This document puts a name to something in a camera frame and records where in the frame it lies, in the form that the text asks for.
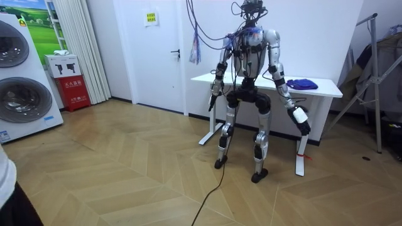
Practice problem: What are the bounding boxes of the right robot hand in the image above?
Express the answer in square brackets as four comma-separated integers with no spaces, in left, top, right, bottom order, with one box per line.
[286,105,312,137]

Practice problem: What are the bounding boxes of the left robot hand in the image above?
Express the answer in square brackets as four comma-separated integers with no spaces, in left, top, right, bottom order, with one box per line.
[207,93,220,113]

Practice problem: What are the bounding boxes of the blue cloth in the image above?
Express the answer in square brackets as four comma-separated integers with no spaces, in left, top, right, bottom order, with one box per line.
[286,78,318,91]

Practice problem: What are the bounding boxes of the white desk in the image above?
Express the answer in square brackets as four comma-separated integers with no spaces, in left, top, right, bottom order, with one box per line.
[190,72,344,177]

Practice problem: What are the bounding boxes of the robot legs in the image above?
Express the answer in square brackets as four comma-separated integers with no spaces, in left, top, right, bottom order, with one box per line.
[214,86,273,185]

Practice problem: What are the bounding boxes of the robot body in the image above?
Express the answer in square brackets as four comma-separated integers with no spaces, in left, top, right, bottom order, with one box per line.
[224,0,274,95]

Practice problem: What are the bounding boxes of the white door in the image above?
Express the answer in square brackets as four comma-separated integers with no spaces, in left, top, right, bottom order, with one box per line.
[133,0,186,114]

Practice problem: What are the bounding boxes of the grey metal clothes rack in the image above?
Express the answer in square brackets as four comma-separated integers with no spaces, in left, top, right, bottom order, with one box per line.
[326,13,402,154]

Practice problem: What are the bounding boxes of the black bin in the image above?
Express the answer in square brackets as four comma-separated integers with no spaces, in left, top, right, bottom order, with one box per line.
[381,117,402,158]

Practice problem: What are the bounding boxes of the paper sign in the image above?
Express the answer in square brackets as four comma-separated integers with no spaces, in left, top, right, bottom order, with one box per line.
[143,8,160,28]

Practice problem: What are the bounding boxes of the grey hanging clothes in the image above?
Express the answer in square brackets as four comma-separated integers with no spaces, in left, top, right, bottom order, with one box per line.
[339,31,402,110]

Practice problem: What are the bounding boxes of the white pleated curtain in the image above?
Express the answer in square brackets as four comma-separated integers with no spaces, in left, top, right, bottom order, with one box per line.
[52,0,112,106]

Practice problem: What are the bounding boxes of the red fire extinguisher box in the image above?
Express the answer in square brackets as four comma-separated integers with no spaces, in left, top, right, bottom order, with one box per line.
[55,74,92,113]

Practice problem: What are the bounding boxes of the white equipment box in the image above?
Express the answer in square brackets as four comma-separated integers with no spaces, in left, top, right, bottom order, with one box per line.
[43,53,82,78]

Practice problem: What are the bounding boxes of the white washing machine tower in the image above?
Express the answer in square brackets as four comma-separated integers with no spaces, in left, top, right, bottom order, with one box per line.
[0,12,64,144]

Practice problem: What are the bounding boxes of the cable bundle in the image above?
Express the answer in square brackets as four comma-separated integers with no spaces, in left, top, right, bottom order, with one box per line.
[185,0,235,66]

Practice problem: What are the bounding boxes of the black floor cable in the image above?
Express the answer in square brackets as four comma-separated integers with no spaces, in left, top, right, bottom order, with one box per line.
[190,134,235,226]

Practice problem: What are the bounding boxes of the green landscape wall poster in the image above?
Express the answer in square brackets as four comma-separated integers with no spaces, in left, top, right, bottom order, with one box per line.
[0,0,68,65]

